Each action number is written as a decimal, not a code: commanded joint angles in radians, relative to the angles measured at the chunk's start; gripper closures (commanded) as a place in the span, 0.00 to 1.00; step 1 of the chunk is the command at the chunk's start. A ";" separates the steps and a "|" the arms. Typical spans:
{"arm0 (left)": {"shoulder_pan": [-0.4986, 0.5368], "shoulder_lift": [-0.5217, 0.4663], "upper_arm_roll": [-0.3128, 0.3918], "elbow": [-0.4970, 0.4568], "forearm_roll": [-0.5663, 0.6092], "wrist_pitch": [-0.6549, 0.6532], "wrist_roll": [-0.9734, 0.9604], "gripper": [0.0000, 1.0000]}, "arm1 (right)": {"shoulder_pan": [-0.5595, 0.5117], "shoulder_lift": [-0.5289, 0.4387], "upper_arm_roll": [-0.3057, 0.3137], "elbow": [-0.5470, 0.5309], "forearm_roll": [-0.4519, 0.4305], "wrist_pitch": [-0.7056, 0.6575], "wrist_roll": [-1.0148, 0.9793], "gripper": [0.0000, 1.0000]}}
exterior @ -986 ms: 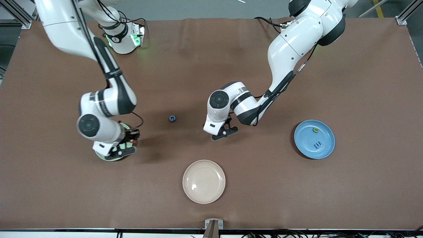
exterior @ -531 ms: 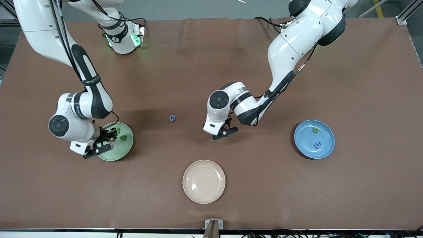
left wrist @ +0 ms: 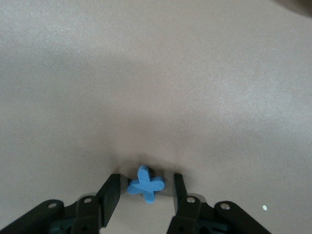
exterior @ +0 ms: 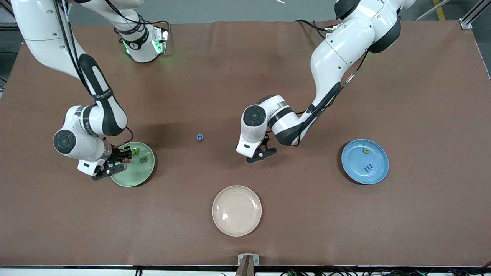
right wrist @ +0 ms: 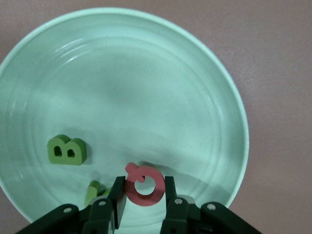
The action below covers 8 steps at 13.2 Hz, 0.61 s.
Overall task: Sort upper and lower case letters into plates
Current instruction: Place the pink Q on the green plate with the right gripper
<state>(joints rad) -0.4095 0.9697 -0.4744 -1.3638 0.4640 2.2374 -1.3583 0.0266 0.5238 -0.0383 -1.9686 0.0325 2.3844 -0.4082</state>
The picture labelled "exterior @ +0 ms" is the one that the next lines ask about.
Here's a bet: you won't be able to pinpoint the light green plate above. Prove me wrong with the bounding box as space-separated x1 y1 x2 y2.
110 141 156 187

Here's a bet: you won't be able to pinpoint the beige plate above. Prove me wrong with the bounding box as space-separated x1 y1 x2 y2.
212 185 262 237

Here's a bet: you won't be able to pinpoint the brown table cover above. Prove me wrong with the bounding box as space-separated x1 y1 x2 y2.
0 20 491 267

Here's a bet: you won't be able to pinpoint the blue plate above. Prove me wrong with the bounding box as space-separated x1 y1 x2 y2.
341 138 389 185

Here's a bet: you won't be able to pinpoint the thin white rod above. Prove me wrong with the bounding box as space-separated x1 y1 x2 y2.
416 0 449 21

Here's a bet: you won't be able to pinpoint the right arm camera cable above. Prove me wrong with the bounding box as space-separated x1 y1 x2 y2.
54 0 135 149

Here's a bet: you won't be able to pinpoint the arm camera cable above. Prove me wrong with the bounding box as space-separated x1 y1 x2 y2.
293 50 369 148
54 0 135 149

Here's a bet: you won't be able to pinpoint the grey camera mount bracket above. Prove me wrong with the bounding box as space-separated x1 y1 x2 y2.
237 254 260 276

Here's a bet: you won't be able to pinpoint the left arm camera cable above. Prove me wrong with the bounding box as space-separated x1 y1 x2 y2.
293 50 369 148

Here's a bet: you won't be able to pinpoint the left arm base cable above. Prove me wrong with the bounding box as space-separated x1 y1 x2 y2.
295 18 331 39

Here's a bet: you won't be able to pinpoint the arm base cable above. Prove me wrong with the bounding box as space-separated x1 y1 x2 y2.
127 10 171 31
295 18 331 39

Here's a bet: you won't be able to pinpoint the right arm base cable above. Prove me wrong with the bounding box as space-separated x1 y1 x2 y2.
127 10 171 31

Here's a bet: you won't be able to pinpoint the tangled black cables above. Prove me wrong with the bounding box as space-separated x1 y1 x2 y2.
280 266 491 276

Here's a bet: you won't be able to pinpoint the aluminium frame profile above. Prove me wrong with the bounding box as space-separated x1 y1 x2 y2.
0 0 23 31
460 0 491 29

